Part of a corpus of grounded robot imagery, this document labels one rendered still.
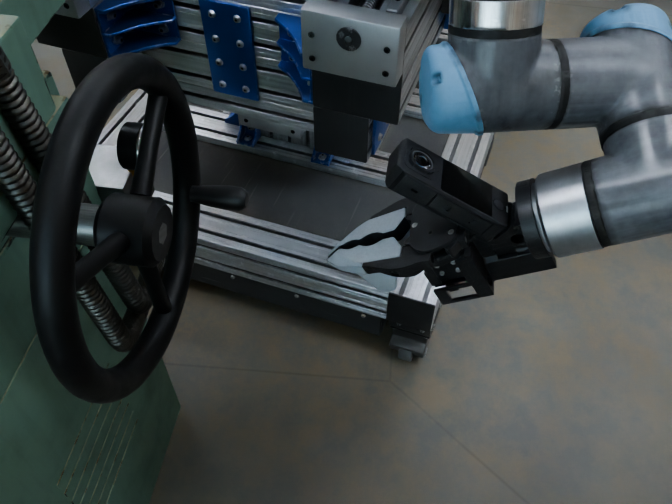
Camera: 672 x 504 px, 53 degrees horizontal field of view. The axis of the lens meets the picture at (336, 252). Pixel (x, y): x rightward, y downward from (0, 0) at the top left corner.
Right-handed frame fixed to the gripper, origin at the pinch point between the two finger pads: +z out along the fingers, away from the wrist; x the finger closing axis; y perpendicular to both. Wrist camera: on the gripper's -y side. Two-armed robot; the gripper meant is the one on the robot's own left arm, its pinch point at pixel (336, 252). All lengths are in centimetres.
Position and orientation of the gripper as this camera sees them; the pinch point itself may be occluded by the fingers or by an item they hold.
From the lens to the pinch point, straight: 66.9
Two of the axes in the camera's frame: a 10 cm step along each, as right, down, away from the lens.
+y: 4.9, 6.1, 6.2
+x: 1.5, -7.6, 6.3
